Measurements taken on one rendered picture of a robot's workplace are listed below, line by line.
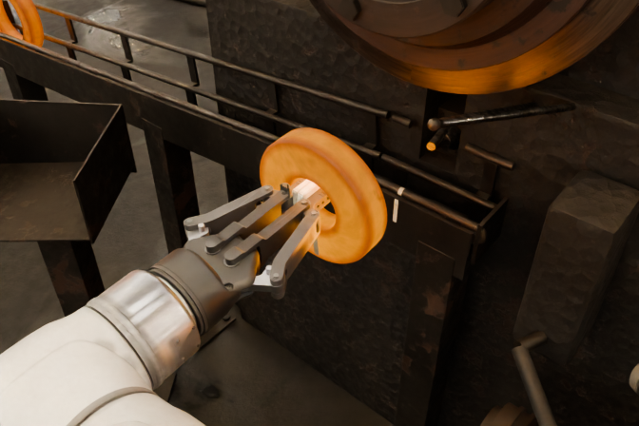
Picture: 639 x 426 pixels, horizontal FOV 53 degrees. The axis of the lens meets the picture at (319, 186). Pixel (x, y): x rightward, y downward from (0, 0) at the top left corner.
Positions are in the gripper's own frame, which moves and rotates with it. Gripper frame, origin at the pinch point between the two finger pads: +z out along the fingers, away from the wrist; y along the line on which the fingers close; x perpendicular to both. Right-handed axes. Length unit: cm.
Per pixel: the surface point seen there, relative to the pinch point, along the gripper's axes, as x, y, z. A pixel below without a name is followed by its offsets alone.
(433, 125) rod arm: 5.5, 7.3, 9.7
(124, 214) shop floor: -86, -105, 30
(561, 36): 13.8, 14.9, 19.4
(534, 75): 8.9, 13.3, 19.2
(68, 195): -24, -49, -6
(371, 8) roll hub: 15.3, -1.8, 11.0
